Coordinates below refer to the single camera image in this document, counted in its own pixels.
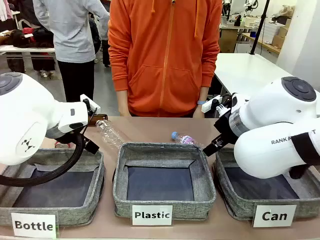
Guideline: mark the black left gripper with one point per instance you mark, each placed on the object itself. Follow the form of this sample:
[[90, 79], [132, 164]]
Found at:
[[66, 138]]

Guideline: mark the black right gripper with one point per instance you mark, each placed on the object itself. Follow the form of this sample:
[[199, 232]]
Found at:
[[226, 127]]

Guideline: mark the large clear plastic bottle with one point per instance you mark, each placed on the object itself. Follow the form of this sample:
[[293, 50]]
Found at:
[[110, 135]]

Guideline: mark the small plastic bottle blue cap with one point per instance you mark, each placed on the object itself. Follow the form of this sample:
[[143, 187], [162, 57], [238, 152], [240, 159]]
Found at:
[[186, 139]]

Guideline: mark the person's right forearm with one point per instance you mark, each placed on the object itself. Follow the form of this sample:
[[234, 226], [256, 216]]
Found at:
[[123, 97]]

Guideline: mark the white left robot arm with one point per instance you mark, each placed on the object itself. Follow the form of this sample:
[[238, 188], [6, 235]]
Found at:
[[25, 120]]

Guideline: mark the person's left forearm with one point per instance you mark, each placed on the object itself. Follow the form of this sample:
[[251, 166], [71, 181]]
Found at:
[[203, 93]]

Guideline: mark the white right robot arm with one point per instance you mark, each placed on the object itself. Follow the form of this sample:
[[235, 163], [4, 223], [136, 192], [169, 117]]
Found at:
[[262, 155]]

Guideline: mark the grey fabric basket plastic label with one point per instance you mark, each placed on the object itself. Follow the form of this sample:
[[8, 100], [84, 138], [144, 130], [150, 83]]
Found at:
[[162, 157]]

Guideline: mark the grey fabric basket can label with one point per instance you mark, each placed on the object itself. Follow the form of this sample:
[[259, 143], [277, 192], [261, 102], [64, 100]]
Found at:
[[240, 205]]

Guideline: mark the grey fabric basket bottle label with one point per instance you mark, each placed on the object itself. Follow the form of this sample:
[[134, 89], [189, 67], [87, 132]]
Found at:
[[75, 215]]

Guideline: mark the white Can label card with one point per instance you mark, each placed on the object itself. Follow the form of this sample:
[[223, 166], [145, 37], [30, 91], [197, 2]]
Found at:
[[274, 216]]

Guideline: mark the person's left hand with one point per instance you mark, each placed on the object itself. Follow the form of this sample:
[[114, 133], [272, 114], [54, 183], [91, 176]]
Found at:
[[198, 111]]

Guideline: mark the person's right hand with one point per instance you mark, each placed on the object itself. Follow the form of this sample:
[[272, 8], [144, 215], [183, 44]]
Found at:
[[125, 110]]

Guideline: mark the blue wrist watch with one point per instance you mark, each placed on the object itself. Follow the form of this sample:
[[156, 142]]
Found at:
[[201, 102]]

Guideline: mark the large white table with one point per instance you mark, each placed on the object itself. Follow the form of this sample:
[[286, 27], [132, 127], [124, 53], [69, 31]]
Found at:
[[245, 70]]

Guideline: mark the white Plastic label card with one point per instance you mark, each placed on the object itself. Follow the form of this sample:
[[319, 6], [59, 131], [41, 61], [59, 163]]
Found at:
[[152, 215]]

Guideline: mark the white Bottle label card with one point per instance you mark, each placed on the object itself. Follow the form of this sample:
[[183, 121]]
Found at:
[[33, 225]]

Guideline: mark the person in orange hoodie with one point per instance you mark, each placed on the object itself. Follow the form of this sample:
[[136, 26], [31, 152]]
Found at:
[[165, 62]]

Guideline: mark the wooden workbench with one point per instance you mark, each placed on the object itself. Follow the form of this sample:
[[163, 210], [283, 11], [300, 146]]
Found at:
[[262, 43]]

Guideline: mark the person in grey shirt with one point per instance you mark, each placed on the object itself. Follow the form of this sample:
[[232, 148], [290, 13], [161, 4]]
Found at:
[[72, 30]]

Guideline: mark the white table with clothes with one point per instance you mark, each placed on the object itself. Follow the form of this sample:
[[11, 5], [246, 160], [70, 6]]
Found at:
[[25, 49]]

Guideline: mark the pile of dark clothes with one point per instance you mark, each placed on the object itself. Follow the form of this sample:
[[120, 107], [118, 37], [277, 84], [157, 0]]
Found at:
[[30, 37]]

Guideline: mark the stacked cardboard boxes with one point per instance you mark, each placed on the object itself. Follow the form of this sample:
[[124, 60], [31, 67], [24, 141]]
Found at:
[[281, 35]]

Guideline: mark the black tripod pole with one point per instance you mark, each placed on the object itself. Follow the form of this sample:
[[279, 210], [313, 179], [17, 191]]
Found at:
[[260, 25]]

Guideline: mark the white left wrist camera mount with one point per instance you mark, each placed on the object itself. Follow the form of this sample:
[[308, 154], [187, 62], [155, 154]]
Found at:
[[90, 105]]

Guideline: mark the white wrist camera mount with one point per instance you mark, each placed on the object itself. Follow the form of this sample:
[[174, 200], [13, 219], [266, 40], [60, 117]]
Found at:
[[211, 103], [90, 105]]

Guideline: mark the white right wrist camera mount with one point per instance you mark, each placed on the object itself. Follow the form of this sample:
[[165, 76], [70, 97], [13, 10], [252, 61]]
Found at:
[[211, 103]]

